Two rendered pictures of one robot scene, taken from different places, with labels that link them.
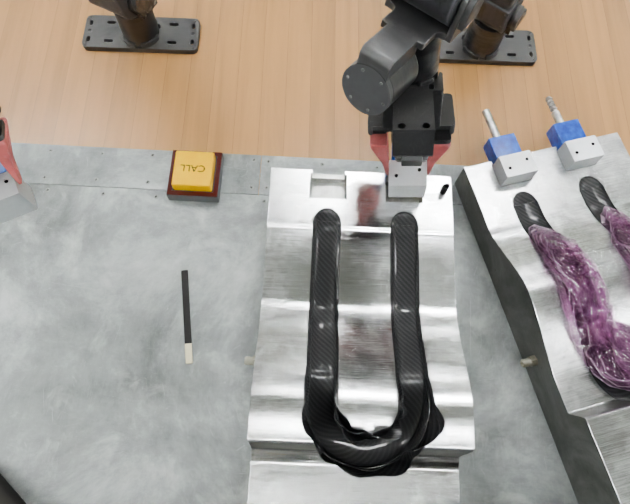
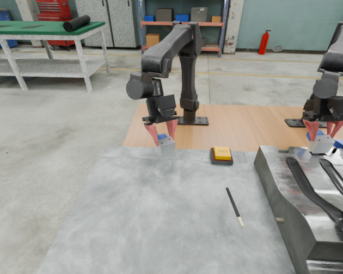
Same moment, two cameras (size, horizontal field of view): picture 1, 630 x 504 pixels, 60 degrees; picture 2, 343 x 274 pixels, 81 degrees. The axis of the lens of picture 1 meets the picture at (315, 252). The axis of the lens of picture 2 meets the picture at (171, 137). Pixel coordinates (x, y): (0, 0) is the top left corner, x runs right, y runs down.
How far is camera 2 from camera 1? 47 cm
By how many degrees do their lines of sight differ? 34
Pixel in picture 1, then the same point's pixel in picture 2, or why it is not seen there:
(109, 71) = (179, 129)
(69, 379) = (185, 232)
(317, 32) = (247, 120)
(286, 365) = (312, 208)
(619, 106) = not seen: outside the picture
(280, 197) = (268, 153)
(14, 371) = (158, 228)
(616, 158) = not seen: outside the picture
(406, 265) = (335, 177)
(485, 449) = not seen: outside the picture
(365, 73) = (325, 81)
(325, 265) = (299, 176)
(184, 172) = (219, 152)
